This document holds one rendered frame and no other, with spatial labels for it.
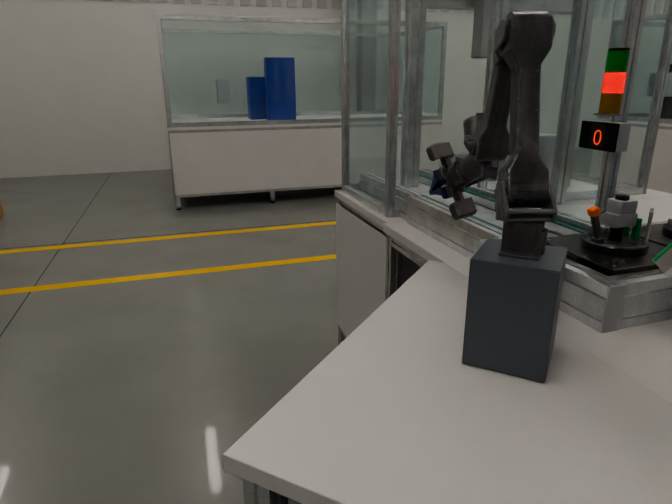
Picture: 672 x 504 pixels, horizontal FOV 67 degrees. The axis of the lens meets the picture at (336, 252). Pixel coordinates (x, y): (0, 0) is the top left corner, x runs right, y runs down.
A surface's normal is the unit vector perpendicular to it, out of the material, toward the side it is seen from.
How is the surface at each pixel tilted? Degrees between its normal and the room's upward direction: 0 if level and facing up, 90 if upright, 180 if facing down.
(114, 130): 90
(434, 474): 0
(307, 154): 90
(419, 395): 0
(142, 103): 90
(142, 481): 0
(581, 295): 90
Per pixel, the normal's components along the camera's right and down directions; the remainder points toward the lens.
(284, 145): 0.29, 0.30
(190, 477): 0.00, -0.95
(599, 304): -0.95, 0.11
